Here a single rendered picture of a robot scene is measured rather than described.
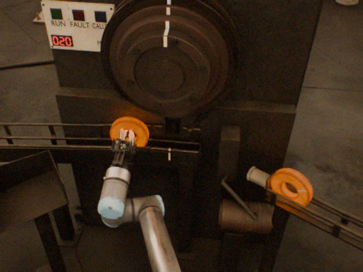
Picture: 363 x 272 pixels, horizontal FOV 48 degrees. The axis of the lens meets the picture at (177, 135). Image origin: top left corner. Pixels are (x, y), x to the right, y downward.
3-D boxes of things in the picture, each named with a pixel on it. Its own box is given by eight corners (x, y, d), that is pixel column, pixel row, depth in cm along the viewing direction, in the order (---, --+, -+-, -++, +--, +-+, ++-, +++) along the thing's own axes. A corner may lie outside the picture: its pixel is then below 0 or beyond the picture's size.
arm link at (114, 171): (130, 189, 151) (105, 187, 152) (132, 177, 154) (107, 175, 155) (127, 177, 144) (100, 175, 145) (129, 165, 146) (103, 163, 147)
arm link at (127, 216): (132, 226, 158) (133, 215, 148) (102, 230, 156) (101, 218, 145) (128, 204, 163) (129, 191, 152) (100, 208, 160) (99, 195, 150)
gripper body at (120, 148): (133, 137, 152) (127, 165, 146) (135, 149, 160) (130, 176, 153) (113, 136, 153) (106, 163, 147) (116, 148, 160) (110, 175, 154)
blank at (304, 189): (283, 202, 157) (279, 206, 155) (269, 168, 153) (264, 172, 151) (319, 204, 145) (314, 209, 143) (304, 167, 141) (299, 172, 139)
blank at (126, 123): (107, 117, 162) (105, 122, 160) (145, 115, 159) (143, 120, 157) (116, 146, 172) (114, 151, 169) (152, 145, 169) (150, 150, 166)
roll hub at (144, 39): (128, 99, 143) (122, 25, 124) (207, 106, 141) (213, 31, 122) (125, 109, 139) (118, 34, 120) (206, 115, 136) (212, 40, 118)
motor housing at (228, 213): (212, 262, 204) (220, 191, 169) (255, 266, 202) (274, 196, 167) (210, 285, 194) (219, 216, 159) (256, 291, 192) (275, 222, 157)
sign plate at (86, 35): (52, 45, 154) (42, -1, 142) (119, 50, 152) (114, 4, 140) (50, 48, 152) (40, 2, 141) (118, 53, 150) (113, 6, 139)
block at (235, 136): (216, 163, 178) (221, 121, 162) (234, 165, 177) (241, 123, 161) (215, 182, 170) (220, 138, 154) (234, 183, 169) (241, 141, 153)
